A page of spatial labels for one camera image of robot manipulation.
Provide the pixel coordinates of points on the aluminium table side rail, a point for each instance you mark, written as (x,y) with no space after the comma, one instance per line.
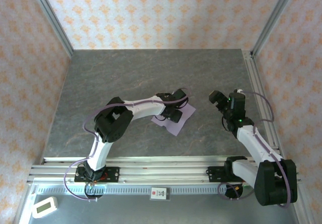
(256,83)

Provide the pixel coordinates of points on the grey metal shelf plate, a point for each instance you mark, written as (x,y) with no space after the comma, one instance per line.
(176,211)

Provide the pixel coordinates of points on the slanted aluminium frame post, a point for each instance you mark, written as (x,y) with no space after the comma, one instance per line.
(274,15)
(50,15)

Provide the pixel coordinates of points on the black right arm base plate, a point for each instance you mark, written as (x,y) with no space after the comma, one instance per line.
(216,175)

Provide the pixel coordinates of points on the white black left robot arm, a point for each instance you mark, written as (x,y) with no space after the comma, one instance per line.
(143,108)

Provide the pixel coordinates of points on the aluminium frame bar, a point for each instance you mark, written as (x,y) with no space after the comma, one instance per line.
(23,206)
(302,214)

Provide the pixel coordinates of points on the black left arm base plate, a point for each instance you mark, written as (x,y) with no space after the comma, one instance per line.
(113,175)

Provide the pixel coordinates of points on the long aluminium mounting rails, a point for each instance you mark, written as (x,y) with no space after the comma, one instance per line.
(163,169)

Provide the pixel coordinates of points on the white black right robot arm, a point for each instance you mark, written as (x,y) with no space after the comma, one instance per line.
(251,141)

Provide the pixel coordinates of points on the white label card red mark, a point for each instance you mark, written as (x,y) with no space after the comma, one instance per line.
(159,193)

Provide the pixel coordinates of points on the white digital timer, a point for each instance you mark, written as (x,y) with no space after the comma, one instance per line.
(44,207)

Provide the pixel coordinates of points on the purple cloth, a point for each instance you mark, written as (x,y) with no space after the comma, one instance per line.
(186,114)

